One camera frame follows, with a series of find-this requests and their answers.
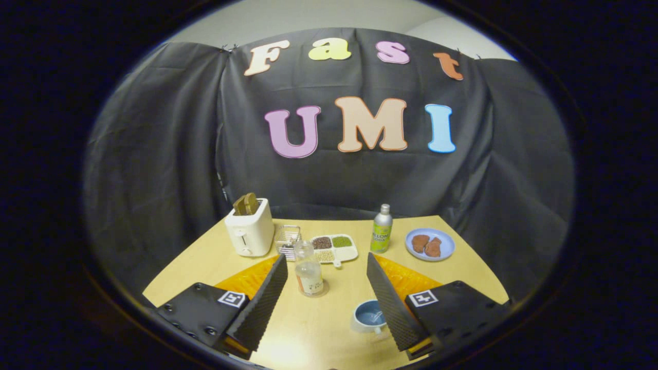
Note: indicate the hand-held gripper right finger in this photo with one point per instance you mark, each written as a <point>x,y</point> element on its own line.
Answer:
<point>390,308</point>

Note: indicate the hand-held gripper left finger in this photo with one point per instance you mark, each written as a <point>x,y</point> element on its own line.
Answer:
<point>262,308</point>

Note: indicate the blue cup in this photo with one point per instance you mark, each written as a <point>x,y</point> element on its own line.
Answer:
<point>365,314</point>

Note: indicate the clear plastic juice bottle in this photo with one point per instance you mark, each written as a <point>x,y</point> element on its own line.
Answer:
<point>309,272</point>

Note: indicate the green metal soda bottle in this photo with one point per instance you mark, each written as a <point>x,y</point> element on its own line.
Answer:
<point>381,231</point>

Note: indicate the wooden table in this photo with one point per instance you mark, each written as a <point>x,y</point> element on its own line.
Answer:
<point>329,334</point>

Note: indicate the white divided tray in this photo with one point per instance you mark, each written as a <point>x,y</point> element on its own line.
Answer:
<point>349,252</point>

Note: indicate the brown meat piece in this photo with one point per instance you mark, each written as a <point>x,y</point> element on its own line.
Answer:
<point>433,248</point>
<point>419,242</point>

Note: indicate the white toaster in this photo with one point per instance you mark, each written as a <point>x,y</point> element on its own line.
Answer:
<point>251,231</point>

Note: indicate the pile of pale beans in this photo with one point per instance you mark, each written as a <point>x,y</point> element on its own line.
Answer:
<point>325,255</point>

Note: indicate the pile of green beans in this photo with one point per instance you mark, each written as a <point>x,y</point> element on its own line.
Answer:
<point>341,241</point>

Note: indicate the blue plate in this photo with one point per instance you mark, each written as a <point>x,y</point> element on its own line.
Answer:
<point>446,245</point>

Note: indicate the pile of brown beans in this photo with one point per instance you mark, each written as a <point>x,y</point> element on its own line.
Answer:
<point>322,242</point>

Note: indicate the brown bread slice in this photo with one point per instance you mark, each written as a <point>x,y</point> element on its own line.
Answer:
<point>245,204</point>

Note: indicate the black backdrop cloth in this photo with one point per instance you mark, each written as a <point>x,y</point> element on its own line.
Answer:
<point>180,154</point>

